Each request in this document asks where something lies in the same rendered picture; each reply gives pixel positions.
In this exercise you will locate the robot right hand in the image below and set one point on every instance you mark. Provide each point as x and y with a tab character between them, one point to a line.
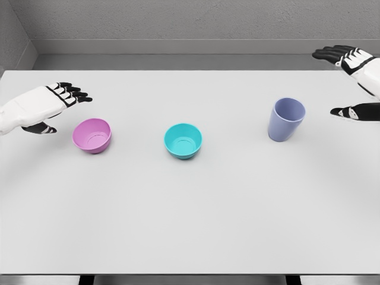
357	66

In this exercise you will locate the teal bowl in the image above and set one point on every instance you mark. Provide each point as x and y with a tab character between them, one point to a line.
183	141

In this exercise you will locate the lavender cup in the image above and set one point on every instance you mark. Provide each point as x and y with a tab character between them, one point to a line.
285	120

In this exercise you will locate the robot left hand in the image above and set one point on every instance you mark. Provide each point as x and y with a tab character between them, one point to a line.
38	102

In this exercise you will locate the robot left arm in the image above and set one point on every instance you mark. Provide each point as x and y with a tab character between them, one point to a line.
3	120

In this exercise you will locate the pink bowl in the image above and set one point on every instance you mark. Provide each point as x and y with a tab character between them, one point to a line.
92	135

